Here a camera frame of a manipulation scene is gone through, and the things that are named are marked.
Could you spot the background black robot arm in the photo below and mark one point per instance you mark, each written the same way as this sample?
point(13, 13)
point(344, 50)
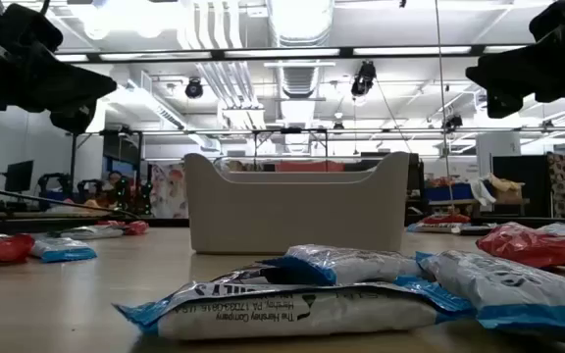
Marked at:
point(140, 201)

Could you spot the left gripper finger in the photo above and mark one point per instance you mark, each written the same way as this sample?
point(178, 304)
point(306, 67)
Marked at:
point(71, 85)

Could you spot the floral patterned cloth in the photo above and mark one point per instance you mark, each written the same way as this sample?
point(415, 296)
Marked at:
point(169, 191)

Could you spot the black slanted rod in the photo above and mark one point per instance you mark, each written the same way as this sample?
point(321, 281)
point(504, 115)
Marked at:
point(52, 199)

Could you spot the black computer monitor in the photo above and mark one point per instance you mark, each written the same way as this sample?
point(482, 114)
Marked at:
point(19, 175)

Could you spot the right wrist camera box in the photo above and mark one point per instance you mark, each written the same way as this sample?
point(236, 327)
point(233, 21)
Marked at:
point(503, 105)

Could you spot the silver ceiling air duct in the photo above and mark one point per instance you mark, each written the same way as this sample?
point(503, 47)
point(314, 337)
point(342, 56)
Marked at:
point(299, 19)

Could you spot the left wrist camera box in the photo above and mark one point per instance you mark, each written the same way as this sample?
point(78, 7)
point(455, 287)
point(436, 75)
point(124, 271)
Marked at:
point(74, 120)

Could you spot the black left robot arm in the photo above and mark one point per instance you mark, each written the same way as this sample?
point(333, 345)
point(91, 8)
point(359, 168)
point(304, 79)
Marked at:
point(27, 27)

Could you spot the white pillar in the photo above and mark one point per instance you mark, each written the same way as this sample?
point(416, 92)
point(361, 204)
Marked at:
point(498, 152)

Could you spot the blue storage bin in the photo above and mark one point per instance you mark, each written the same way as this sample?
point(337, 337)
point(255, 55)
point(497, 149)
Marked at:
point(446, 192)

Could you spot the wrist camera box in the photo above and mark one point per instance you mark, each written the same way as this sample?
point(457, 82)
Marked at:
point(74, 120)
point(503, 105)

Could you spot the red cloth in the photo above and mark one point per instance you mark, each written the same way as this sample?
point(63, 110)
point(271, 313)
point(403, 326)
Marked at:
point(307, 166)

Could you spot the cardboard box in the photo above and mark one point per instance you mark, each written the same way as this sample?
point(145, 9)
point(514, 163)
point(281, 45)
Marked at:
point(508, 193)

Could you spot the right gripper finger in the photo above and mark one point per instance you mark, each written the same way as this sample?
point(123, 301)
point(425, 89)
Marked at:
point(503, 73)

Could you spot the black table edge rail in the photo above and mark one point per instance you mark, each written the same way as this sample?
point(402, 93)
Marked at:
point(165, 222)

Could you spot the wooden bench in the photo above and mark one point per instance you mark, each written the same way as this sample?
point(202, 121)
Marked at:
point(459, 201)

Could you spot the dark purple silver candy wrapper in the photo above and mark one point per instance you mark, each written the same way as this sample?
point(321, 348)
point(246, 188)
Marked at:
point(243, 274)

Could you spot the white cloth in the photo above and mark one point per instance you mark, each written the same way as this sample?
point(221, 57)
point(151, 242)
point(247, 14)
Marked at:
point(481, 191)

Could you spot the beige plastic basket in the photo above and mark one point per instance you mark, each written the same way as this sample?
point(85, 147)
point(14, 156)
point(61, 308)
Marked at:
point(292, 216)

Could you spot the overhead light bar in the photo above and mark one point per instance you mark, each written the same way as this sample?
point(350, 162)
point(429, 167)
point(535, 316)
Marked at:
point(346, 51)

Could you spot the person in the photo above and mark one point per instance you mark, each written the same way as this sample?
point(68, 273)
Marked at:
point(115, 179)

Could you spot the black ceiling spotlight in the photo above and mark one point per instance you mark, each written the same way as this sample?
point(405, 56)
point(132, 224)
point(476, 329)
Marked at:
point(194, 88)
point(453, 121)
point(363, 78)

